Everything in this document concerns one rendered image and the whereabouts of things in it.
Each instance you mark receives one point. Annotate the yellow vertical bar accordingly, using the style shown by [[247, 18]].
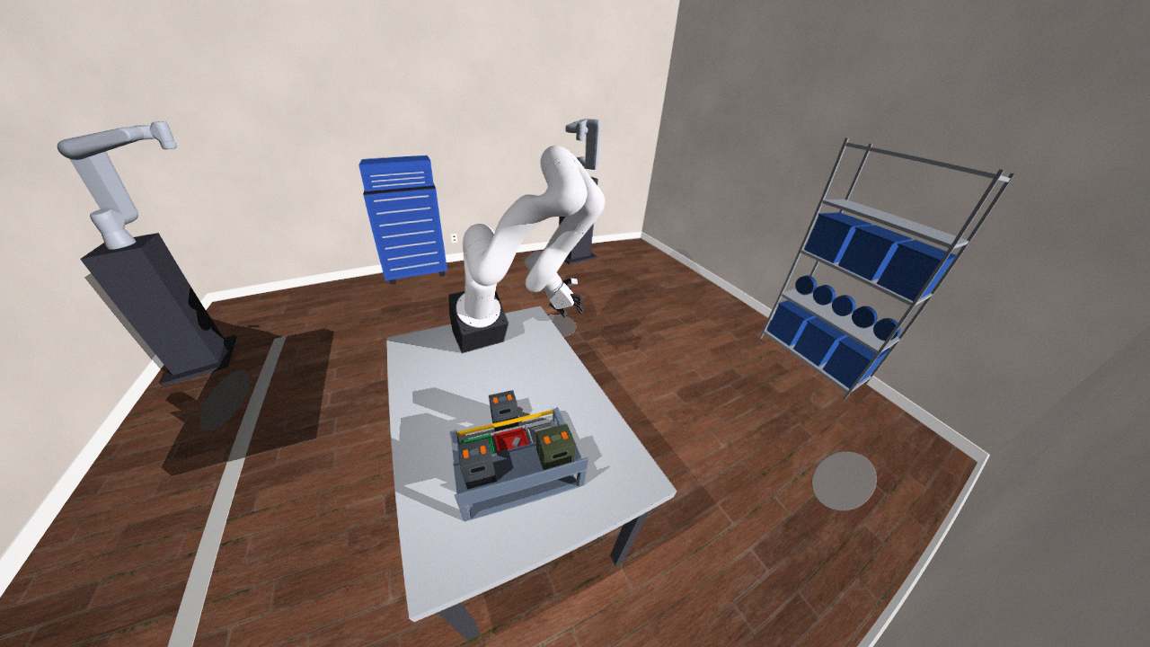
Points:
[[504, 423]]

